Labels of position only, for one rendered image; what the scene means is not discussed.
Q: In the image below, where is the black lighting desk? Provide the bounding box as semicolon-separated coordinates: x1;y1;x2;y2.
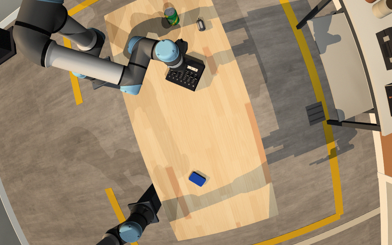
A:
165;57;205;91

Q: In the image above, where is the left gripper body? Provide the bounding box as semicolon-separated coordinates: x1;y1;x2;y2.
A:
167;38;188;73

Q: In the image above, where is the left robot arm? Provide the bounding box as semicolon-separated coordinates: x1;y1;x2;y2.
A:
13;0;181;95

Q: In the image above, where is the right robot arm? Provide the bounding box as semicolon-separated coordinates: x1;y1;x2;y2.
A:
96;204;154;245

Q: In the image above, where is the green and yellow drink can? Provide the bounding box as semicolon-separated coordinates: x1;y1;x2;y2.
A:
164;7;179;26

